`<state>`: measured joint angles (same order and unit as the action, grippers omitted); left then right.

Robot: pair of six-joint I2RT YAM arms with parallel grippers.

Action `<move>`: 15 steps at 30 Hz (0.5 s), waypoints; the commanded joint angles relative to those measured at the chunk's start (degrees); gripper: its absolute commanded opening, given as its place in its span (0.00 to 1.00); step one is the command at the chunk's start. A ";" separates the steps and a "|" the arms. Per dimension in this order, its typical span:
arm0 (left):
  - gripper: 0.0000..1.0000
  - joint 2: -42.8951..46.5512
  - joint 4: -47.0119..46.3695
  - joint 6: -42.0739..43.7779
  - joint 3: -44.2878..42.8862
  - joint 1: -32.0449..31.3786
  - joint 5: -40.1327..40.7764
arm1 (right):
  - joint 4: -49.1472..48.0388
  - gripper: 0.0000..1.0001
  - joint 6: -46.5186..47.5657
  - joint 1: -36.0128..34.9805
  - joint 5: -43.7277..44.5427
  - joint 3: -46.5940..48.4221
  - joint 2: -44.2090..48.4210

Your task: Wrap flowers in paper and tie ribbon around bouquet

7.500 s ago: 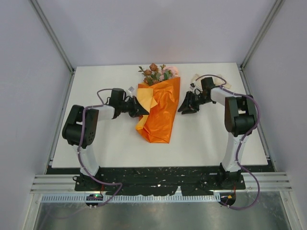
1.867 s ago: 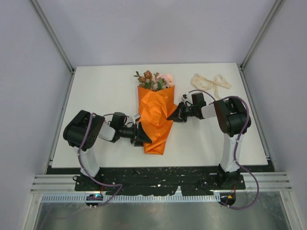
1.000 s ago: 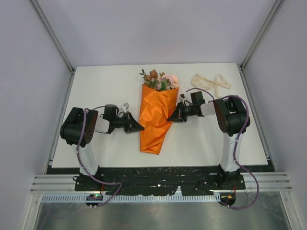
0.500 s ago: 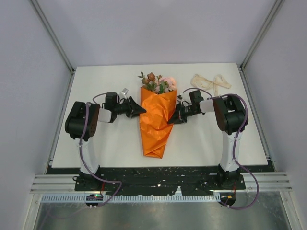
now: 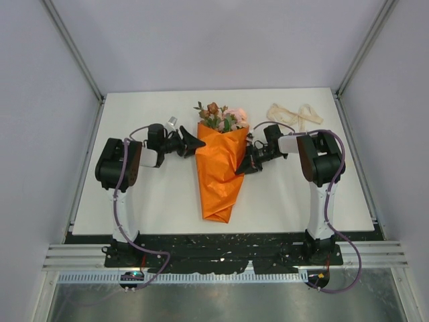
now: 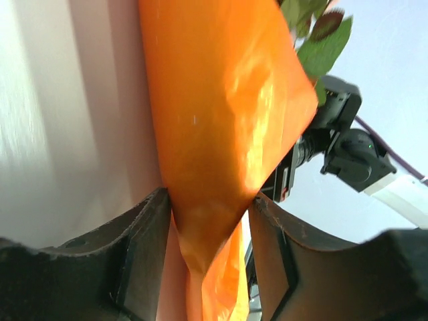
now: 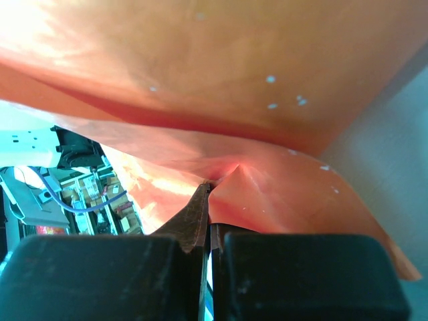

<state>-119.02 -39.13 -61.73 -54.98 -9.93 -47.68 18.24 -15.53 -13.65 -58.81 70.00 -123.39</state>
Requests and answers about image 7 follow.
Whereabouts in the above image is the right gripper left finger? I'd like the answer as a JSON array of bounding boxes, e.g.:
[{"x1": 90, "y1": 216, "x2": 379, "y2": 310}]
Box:
[{"x1": 1, "y1": 183, "x2": 211, "y2": 320}]

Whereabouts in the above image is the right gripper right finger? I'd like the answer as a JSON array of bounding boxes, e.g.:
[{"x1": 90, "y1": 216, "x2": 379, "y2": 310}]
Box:
[{"x1": 211, "y1": 224, "x2": 411, "y2": 320}]

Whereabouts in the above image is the orange wrapping paper sheet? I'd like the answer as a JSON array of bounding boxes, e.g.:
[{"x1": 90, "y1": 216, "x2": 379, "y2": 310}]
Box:
[{"x1": 1, "y1": 1, "x2": 427, "y2": 280}]

